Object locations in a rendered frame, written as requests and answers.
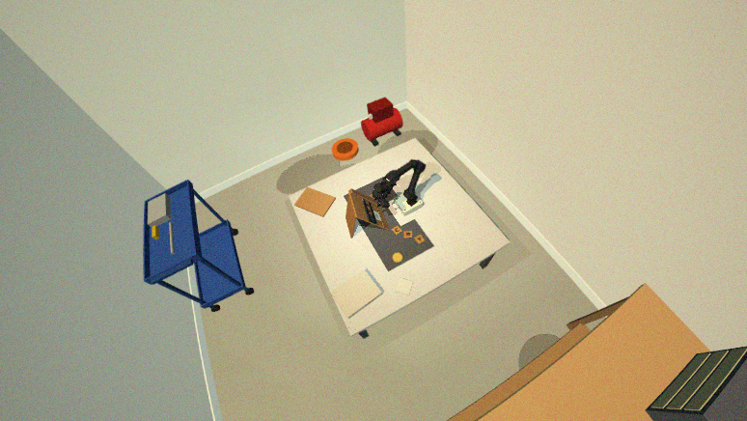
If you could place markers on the tan flat rectangular card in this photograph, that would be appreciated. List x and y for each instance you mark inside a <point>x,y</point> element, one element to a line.
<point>314,201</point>

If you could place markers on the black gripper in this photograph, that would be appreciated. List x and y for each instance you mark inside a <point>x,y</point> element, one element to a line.
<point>384,203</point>

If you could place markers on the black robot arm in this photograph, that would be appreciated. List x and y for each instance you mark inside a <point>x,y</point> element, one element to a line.
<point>394,175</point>

